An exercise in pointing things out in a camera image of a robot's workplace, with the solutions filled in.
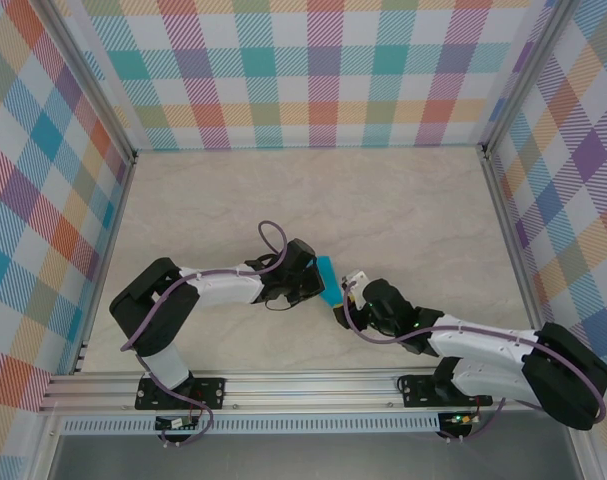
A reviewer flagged slotted grey cable duct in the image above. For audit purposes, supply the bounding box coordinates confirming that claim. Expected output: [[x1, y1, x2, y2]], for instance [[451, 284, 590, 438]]
[[57, 417, 449, 436]]

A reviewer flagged black round cable mount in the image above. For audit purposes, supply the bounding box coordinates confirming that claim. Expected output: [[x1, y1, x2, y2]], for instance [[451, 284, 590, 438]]
[[157, 430, 194, 449]]

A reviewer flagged circuit board with green light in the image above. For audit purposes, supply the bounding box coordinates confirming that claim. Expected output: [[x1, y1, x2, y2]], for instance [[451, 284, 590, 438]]
[[445, 412, 482, 429]]

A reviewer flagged small black circuit board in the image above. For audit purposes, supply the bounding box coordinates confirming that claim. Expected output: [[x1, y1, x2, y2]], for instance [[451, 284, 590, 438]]
[[154, 417, 200, 431]]

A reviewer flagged blue paper sheet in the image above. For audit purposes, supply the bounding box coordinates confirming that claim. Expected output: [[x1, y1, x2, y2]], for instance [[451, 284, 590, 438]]
[[313, 255, 345, 309]]

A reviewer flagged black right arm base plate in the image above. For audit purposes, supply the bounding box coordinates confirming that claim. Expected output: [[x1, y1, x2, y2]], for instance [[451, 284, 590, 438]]
[[399, 374, 494, 410]]

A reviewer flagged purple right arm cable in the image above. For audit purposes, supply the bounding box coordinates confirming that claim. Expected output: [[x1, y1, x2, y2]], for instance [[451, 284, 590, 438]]
[[343, 280, 607, 444]]

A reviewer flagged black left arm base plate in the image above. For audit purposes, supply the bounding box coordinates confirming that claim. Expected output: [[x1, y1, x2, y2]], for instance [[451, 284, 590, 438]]
[[134, 375, 228, 412]]

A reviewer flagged aluminium mounting rail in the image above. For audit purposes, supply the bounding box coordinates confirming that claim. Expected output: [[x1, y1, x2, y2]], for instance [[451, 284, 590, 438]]
[[36, 367, 593, 415]]

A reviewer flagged aluminium frame leg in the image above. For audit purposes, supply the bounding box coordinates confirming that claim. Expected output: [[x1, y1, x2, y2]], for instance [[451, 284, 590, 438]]
[[565, 412, 602, 480], [30, 414, 60, 480]]

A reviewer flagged grey metal shelf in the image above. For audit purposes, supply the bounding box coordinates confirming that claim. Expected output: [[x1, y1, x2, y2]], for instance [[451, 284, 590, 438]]
[[47, 433, 584, 480]]

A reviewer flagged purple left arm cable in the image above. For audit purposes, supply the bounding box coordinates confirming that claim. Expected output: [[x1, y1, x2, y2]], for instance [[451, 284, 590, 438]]
[[120, 220, 289, 448]]

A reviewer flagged aluminium frame post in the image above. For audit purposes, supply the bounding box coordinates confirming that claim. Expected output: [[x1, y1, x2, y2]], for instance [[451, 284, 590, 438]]
[[36, 0, 140, 166], [480, 0, 582, 159]]

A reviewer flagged aluminium table side rail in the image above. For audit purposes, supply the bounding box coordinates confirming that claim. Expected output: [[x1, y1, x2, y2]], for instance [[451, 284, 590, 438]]
[[68, 152, 140, 376], [480, 144, 559, 371]]

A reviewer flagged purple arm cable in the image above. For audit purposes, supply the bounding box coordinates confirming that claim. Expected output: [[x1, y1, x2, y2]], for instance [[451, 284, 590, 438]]
[[120, 220, 289, 448], [343, 280, 607, 444]]

